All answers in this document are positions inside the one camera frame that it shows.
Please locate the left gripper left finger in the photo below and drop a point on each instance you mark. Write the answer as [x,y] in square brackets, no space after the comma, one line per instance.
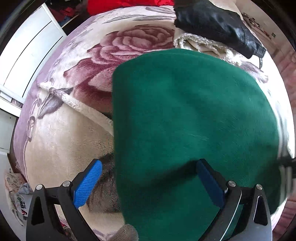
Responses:
[43,222]

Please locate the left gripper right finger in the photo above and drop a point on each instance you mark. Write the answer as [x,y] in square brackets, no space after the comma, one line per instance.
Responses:
[254,222]

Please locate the green white varsity jacket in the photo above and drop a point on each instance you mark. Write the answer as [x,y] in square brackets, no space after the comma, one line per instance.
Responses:
[174,107]

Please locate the light blue plastic bag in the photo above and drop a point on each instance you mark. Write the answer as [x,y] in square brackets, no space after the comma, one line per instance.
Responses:
[19,196]

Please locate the purple floral bed blanket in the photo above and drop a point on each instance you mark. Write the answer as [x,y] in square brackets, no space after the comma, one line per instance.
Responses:
[67,118]

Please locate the black leather jacket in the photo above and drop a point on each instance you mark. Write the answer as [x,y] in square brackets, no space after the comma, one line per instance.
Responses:
[205,19]

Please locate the red garment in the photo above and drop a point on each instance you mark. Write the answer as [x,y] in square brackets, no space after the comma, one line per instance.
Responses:
[95,7]

